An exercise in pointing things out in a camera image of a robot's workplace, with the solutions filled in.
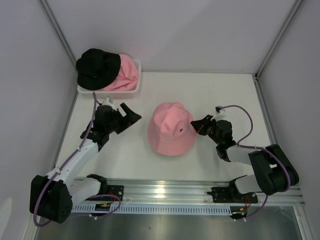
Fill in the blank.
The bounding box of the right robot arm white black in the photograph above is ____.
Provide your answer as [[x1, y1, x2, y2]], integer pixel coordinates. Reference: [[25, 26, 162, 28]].
[[191, 115, 300, 202]]

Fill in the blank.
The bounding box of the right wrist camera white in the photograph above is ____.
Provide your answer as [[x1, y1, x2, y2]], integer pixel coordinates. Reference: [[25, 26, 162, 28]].
[[210, 106, 226, 121]]

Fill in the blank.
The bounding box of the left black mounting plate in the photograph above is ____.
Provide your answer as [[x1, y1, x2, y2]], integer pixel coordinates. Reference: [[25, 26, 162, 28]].
[[99, 185, 124, 202]]

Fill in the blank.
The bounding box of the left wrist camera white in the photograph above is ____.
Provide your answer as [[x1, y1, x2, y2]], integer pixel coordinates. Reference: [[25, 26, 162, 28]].
[[99, 97, 117, 111]]

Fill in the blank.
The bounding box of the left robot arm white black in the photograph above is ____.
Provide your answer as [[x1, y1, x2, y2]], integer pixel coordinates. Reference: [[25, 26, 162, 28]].
[[29, 103, 142, 227]]

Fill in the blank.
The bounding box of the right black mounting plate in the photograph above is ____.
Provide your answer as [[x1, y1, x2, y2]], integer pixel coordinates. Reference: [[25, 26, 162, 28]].
[[206, 186, 258, 204]]

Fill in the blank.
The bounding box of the corner aluminium profile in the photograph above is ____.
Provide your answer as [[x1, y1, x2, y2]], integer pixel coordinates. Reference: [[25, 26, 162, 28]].
[[253, 0, 307, 78], [37, 0, 76, 68]]

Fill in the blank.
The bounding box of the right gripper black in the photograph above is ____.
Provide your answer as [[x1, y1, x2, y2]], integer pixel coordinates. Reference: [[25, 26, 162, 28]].
[[191, 114, 221, 146]]

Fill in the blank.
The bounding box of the black bucket hat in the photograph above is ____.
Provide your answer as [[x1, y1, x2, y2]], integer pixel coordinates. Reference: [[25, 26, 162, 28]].
[[75, 48, 121, 91]]

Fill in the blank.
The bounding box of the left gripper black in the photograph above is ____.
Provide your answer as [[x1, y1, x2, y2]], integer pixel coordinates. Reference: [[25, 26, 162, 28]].
[[105, 103, 141, 134]]

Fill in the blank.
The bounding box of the right corner aluminium profile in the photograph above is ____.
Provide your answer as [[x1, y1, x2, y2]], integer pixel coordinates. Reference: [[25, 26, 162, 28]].
[[253, 0, 307, 78]]

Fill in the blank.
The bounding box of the white slotted cable duct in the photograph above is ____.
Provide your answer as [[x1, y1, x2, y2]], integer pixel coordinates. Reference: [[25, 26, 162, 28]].
[[71, 203, 232, 216]]

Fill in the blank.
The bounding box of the white plastic basket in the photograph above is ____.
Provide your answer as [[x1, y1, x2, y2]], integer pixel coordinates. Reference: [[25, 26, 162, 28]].
[[77, 59, 141, 99]]

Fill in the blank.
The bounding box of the left corner aluminium profile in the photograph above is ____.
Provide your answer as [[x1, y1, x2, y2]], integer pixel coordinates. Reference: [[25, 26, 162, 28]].
[[37, 0, 76, 68]]

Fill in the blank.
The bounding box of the black mounting plate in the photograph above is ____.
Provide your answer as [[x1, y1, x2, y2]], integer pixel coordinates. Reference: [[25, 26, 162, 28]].
[[206, 186, 258, 204], [99, 185, 124, 202]]

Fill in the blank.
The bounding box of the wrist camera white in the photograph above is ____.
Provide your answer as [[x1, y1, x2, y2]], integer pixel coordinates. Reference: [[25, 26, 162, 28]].
[[99, 97, 117, 111], [210, 106, 226, 121]]

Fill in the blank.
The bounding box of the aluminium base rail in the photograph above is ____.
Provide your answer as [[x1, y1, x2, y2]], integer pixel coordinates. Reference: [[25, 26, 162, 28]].
[[64, 159, 306, 207]]

